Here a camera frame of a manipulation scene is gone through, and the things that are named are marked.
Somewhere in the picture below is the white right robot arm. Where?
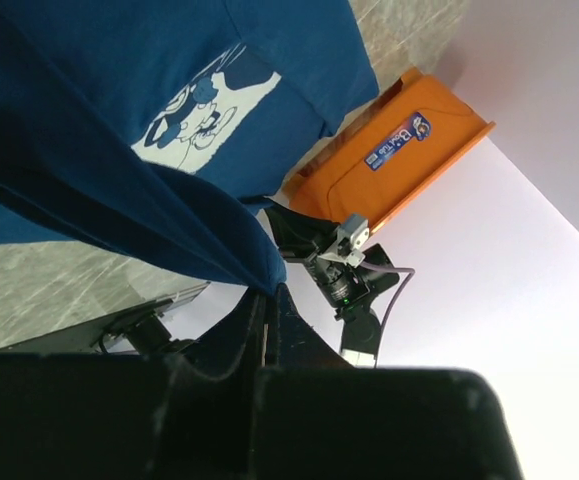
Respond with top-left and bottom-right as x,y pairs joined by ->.
264,202 -> 413,366

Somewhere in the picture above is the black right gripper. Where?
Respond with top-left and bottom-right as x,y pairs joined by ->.
264,202 -> 399,310

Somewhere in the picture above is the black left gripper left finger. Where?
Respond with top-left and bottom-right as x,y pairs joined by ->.
183,289 -> 269,380

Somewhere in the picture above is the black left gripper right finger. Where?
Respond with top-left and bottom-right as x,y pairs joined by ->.
266,284 -> 351,368

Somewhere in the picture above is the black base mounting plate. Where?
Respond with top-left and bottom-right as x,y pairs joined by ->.
0,282 -> 208,355

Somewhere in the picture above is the orange plastic basket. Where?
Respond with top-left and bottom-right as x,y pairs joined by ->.
285,67 -> 495,232

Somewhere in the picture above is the blue t shirt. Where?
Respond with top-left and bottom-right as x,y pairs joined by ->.
0,1 -> 378,294

